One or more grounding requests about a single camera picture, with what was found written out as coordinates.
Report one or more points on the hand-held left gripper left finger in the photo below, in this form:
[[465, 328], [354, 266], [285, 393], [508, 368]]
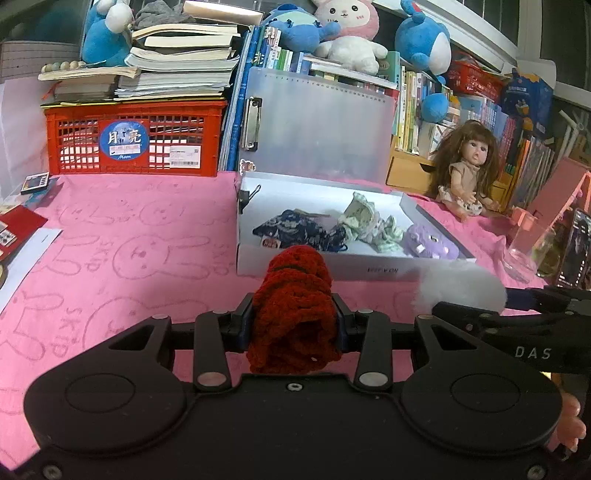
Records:
[[244, 338]]

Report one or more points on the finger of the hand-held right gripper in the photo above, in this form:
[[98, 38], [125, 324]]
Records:
[[489, 321], [521, 298]]

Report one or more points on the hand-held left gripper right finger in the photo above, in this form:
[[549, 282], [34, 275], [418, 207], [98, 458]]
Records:
[[344, 339]]

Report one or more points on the white fluffy plush toy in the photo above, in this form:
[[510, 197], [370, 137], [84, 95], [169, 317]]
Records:
[[457, 288]]

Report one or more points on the red knitted hat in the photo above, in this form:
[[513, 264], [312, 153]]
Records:
[[295, 314]]

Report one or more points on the purple plush toy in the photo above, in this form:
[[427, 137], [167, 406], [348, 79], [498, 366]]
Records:
[[429, 242]]

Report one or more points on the dark blue patterned pouch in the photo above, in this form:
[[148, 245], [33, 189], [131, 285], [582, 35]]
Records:
[[291, 226]]

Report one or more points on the green checked cloth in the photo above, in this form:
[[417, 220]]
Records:
[[364, 217]]

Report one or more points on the white storage box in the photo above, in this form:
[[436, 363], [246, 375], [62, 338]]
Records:
[[314, 198]]

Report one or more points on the person's right hand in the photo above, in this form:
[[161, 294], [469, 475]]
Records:
[[571, 420]]

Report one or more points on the clear glass mug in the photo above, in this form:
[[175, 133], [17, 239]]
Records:
[[521, 254]]

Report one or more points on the pink folding stand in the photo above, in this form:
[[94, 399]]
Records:
[[563, 189]]

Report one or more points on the pink bunny-print towel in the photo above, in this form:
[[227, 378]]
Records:
[[138, 286]]

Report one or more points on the long-haired baby doll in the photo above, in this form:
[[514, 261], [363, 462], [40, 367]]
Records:
[[466, 180]]

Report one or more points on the black binder clip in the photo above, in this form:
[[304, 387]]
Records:
[[244, 198]]

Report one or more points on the wooden drawer organizer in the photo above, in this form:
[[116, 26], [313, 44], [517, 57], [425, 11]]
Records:
[[406, 173]]

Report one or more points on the white plastic rack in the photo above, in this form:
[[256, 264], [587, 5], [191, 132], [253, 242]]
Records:
[[570, 131]]

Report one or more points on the blue carton box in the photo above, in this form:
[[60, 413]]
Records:
[[526, 94]]

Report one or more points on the small round blue plush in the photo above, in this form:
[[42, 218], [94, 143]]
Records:
[[434, 108]]

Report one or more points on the clear plastic clip folder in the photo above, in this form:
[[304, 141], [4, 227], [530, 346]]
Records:
[[323, 129]]

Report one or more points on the row of upright books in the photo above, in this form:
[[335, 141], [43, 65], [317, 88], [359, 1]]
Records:
[[408, 115]]

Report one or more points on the red plastic basket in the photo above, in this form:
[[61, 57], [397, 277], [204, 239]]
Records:
[[475, 81]]

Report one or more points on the white paper sheet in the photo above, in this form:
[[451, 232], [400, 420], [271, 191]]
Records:
[[32, 258]]

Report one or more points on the red envelope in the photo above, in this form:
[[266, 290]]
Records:
[[23, 224]]

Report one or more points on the small card box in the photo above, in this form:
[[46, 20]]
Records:
[[36, 182]]

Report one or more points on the red plastic crate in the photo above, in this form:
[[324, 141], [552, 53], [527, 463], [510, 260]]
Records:
[[74, 138]]

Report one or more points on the stack of books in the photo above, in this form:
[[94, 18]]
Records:
[[184, 74]]

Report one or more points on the large round blue plush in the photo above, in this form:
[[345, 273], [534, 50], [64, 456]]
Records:
[[420, 46]]

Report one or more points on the pink white bunny plush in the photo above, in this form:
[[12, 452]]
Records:
[[351, 50]]

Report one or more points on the translucent plastic sheet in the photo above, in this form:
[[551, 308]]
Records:
[[18, 129]]

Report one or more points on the blue big-eared plush toy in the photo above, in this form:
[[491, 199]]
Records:
[[295, 32]]

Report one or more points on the blue white plush toy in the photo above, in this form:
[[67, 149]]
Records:
[[101, 41]]

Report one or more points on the grey cloth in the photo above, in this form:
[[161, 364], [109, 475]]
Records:
[[159, 14]]

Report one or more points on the grey grid cutting mat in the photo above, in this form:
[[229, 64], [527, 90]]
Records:
[[18, 60]]

